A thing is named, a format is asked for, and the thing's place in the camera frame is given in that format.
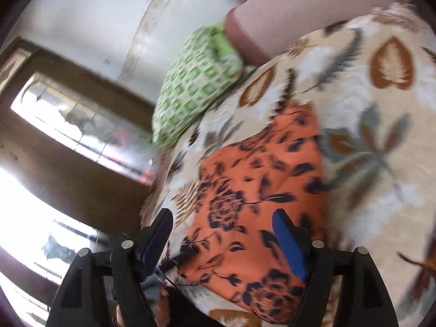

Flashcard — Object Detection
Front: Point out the brown wooden window frame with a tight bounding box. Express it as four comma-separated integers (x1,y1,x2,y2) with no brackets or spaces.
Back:
0,37,161,234

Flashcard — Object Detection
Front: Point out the green checked pillow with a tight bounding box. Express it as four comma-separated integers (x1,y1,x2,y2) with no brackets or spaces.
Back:
152,24,244,149

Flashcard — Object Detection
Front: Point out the leaf print fleece blanket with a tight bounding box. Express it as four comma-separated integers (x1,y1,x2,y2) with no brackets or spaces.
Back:
139,2,436,327

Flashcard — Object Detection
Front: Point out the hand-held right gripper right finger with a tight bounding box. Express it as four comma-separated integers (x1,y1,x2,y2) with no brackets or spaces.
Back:
272,208,400,327

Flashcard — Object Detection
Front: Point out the pink padded headboard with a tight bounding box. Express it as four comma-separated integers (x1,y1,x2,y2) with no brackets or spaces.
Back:
224,0,409,66

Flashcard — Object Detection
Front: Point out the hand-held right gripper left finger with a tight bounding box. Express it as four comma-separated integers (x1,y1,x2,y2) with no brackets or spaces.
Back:
46,208,175,327

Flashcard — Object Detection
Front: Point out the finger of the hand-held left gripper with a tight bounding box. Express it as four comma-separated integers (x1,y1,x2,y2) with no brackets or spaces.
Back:
157,250,193,270

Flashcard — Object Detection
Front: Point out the orange floral cloth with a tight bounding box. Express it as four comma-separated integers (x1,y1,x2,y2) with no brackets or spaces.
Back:
177,104,330,324

